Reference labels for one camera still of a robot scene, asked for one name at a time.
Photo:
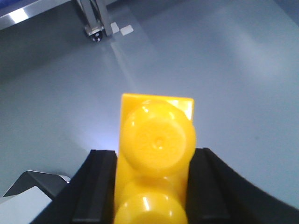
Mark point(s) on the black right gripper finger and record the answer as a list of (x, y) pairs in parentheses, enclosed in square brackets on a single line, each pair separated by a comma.
[(216, 194)]

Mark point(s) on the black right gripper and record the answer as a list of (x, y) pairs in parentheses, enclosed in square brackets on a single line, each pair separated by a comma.
[(43, 198)]

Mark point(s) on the yellow two-stud toy brick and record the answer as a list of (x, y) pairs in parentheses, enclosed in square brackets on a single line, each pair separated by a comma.
[(156, 145)]

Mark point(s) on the steel wheeled cart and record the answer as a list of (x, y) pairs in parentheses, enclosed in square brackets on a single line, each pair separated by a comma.
[(92, 15)]

